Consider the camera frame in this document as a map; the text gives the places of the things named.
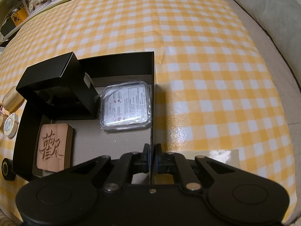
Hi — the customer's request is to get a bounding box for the clear square plastic container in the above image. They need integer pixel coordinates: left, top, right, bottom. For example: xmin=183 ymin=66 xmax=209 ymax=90
xmin=99 ymin=81 xmax=151 ymax=132

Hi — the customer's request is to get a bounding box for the wooden carved character block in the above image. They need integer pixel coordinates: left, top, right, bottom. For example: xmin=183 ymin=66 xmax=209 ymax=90
xmin=37 ymin=123 xmax=74 ymax=173

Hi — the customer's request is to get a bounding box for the black storage box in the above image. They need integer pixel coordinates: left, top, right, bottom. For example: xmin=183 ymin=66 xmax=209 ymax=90
xmin=12 ymin=52 xmax=154 ymax=181

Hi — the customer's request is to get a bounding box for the small black cardboard box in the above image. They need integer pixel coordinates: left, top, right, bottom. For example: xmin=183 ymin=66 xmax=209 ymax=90
xmin=16 ymin=52 xmax=98 ymax=120

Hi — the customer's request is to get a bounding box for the black round tin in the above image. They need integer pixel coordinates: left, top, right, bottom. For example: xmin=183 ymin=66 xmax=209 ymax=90
xmin=1 ymin=158 xmax=16 ymax=181

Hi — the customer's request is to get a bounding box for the white round tape measure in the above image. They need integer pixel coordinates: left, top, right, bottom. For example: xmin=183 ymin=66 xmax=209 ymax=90
xmin=3 ymin=113 xmax=19 ymax=138

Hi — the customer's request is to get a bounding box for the beige Kinyo earbud case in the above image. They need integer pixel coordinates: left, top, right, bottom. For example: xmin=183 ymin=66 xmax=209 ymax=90
xmin=2 ymin=86 xmax=24 ymax=113

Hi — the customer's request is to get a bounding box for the yellow checkered tablecloth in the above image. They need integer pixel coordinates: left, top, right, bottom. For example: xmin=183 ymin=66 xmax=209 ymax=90
xmin=1 ymin=0 xmax=297 ymax=219

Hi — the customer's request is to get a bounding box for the yellow box on shelf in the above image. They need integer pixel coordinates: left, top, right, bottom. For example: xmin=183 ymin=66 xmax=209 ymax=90
xmin=11 ymin=7 xmax=28 ymax=26

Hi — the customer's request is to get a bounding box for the grey pillow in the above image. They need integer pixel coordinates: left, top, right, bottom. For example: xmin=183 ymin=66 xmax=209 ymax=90
xmin=235 ymin=0 xmax=300 ymax=82

